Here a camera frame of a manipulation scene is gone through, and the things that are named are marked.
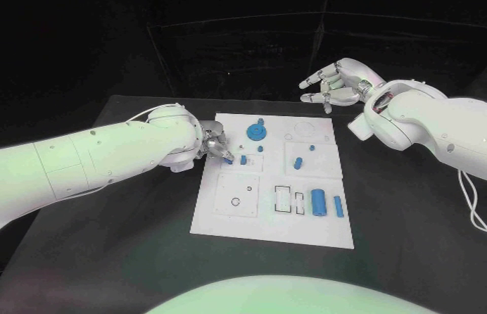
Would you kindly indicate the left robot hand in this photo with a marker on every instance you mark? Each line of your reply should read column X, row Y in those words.
column 213, row 139

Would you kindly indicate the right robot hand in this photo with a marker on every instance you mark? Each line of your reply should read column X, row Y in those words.
column 341, row 81

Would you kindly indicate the blue plug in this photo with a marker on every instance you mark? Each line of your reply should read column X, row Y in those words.
column 228, row 160

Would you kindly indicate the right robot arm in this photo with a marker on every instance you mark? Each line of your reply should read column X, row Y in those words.
column 425, row 124

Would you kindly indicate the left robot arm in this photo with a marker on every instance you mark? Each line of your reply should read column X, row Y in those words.
column 114, row 150

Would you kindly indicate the white task board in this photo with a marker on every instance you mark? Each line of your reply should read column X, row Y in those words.
column 274, row 221

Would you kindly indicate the blue block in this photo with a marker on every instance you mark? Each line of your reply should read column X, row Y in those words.
column 242, row 159

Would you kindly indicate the blue gear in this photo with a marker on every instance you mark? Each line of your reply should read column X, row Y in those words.
column 256, row 131

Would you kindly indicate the large blue cylinder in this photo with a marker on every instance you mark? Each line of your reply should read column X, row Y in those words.
column 318, row 202

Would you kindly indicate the thin blue cylinder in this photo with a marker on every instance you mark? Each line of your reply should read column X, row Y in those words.
column 339, row 206

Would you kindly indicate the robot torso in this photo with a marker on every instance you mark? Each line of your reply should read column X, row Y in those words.
column 292, row 295

